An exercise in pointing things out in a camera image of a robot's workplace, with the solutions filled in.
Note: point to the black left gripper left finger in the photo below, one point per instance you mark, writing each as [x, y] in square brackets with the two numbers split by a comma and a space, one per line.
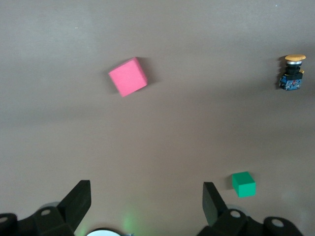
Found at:
[73, 209]

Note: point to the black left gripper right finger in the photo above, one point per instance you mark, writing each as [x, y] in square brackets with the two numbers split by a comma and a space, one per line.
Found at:
[216, 214]

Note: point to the orange-capped push button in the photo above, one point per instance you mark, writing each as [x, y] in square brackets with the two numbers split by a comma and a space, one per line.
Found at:
[292, 73]

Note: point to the green foam cube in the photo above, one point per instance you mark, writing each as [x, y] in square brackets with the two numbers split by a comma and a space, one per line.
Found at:
[243, 185]

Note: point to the red foam cube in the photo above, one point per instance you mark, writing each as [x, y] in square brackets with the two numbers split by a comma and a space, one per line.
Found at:
[128, 77]

